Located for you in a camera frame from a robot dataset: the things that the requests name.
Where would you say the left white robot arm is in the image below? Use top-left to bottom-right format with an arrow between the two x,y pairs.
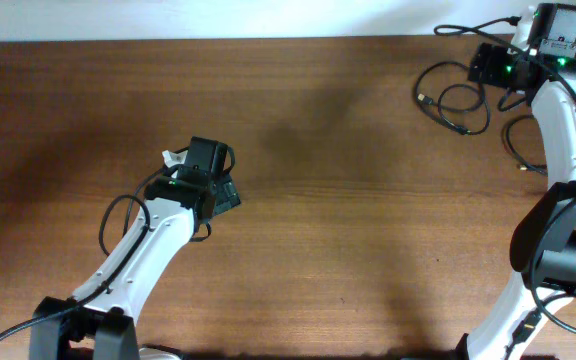
29,137 -> 241,359

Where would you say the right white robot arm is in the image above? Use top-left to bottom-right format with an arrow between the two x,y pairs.
451,3 -> 576,359

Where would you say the thick black cable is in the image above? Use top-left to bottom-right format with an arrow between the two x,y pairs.
412,60 -> 492,137

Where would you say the thin black usb cable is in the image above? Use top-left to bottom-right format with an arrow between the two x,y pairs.
501,114 -> 549,176

